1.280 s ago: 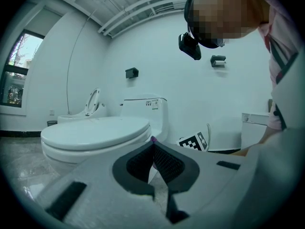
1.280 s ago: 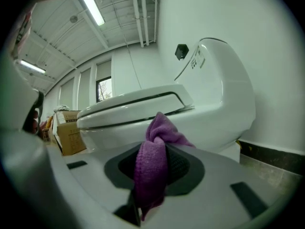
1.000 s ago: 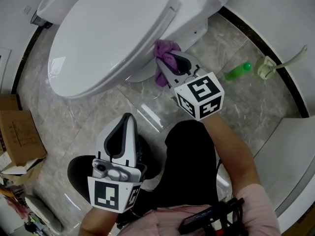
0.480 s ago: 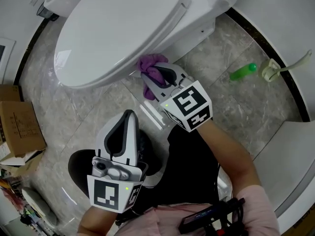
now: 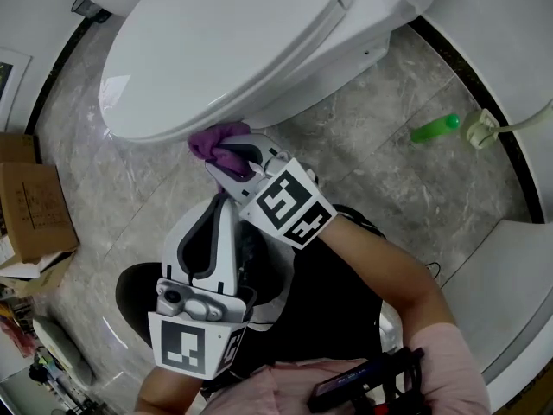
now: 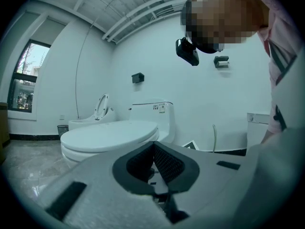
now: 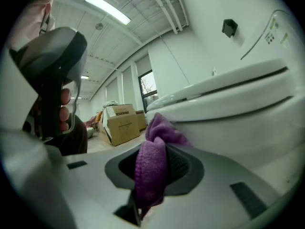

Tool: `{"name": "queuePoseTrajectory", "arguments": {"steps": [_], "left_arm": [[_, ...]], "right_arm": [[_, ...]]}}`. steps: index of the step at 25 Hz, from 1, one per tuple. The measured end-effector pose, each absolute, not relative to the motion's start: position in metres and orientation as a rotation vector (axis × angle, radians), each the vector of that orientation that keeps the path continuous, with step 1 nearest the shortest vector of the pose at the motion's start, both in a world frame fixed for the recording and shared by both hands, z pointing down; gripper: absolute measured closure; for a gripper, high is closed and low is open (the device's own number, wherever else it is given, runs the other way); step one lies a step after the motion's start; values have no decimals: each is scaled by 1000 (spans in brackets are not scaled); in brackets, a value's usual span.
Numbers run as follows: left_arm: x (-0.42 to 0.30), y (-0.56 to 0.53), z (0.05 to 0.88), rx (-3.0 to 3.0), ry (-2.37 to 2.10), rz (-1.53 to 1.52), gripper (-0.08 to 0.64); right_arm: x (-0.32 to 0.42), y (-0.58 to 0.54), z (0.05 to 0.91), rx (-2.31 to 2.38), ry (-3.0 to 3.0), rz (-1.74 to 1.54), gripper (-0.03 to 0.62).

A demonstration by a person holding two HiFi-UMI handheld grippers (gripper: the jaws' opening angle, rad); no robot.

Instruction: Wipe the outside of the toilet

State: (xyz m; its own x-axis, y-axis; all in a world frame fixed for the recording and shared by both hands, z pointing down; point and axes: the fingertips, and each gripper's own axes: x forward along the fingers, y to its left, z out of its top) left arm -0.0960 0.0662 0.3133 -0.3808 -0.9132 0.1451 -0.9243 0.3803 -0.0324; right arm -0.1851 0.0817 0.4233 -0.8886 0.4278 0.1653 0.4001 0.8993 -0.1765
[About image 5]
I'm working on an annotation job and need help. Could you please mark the brown cardboard box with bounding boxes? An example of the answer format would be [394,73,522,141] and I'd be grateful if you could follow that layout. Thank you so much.
[0,131,43,166]
[0,161,81,297]

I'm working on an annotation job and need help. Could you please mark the green plastic bottle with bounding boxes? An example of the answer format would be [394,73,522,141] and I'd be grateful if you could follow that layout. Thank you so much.
[409,112,462,144]

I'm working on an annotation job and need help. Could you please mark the black waist device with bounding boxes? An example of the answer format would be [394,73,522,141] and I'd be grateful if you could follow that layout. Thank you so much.
[306,346,427,415]

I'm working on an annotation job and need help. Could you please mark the pile of assorted clutter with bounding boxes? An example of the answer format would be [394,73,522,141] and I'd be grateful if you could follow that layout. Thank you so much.
[0,291,111,415]

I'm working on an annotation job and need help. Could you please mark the purple cleaning cloth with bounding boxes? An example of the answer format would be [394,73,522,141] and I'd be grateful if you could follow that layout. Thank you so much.
[188,121,252,195]

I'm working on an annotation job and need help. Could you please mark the white power plug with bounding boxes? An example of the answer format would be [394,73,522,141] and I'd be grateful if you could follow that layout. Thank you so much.
[460,107,499,151]

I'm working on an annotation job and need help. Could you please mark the person's right forearm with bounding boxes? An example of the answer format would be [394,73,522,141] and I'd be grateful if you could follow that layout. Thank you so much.
[317,214,455,352]

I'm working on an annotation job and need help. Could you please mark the person's left forearm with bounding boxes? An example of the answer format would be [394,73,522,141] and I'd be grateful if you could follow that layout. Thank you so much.
[135,364,208,415]

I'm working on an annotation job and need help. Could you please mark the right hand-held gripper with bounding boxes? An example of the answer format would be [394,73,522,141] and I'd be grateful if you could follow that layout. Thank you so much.
[204,132,339,251]

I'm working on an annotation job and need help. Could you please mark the black mesh trash bin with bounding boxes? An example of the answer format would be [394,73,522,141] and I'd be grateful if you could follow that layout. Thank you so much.
[70,0,114,24]

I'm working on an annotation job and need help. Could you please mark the white toilet with sticker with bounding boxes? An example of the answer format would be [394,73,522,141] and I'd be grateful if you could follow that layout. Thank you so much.
[97,0,453,145]

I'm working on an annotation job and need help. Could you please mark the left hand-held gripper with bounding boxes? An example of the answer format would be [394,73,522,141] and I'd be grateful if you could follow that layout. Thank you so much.
[147,195,259,381]

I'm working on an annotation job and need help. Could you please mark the person's black trousers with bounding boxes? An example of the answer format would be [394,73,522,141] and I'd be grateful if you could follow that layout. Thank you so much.
[115,204,386,378]

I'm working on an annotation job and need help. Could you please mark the person's pink shirt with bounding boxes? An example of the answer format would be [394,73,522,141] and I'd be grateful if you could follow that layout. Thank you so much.
[202,321,493,415]

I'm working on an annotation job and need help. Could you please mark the window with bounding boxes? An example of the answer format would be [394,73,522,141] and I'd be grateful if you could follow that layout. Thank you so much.
[0,46,35,134]

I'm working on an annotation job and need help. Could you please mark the white power cable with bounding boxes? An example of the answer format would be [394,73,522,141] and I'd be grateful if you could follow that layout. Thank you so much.
[492,99,553,134]

